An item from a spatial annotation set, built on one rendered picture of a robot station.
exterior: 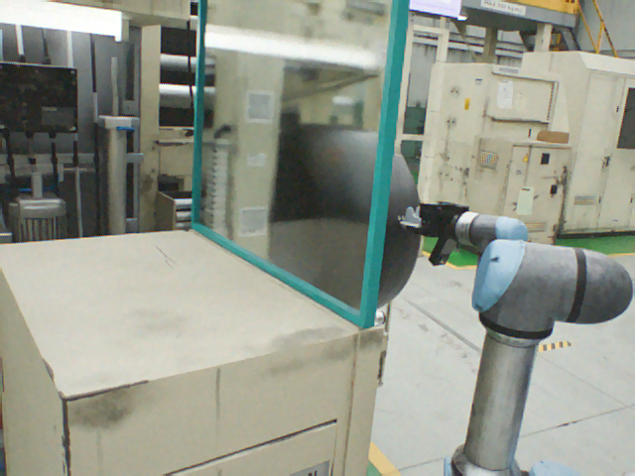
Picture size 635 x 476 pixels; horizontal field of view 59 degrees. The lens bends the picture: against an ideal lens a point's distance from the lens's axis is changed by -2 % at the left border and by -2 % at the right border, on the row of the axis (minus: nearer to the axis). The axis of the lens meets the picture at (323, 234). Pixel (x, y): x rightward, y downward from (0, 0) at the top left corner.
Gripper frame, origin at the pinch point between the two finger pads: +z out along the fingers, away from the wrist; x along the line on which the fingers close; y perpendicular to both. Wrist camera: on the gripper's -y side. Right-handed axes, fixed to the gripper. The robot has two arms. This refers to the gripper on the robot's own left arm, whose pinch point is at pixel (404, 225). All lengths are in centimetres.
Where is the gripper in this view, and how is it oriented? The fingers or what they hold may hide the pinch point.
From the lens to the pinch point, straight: 151.0
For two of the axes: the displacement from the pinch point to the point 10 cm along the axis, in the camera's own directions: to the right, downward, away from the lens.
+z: -5.8, -1.4, 8.0
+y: 0.1, -9.9, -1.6
